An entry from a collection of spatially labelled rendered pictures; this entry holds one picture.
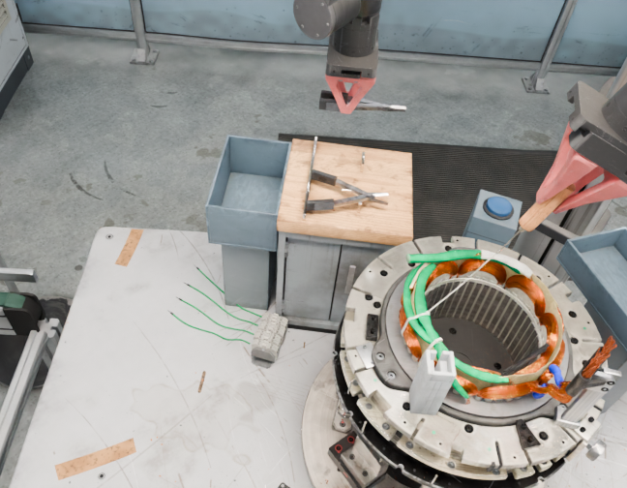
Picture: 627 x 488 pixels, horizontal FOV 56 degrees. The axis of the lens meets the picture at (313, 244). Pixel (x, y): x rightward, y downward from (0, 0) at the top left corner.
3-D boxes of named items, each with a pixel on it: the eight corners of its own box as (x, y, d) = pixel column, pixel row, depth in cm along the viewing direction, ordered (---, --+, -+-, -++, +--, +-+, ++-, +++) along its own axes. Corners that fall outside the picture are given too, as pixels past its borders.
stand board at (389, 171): (276, 231, 88) (277, 220, 86) (291, 149, 101) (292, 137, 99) (409, 248, 88) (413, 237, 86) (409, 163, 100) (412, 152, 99)
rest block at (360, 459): (362, 442, 91) (367, 427, 87) (385, 472, 88) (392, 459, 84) (340, 458, 89) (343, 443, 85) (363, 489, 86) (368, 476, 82)
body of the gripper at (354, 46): (325, 76, 77) (330, 23, 72) (331, 35, 84) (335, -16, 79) (374, 81, 77) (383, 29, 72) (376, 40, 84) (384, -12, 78)
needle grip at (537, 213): (522, 231, 57) (567, 189, 53) (515, 218, 58) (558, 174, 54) (535, 233, 58) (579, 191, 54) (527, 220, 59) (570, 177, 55)
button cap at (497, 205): (508, 220, 94) (511, 215, 93) (484, 212, 95) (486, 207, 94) (512, 203, 97) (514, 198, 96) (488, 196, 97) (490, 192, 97)
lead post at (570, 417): (577, 431, 65) (627, 380, 56) (552, 424, 65) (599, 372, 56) (576, 415, 66) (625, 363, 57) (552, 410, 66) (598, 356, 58)
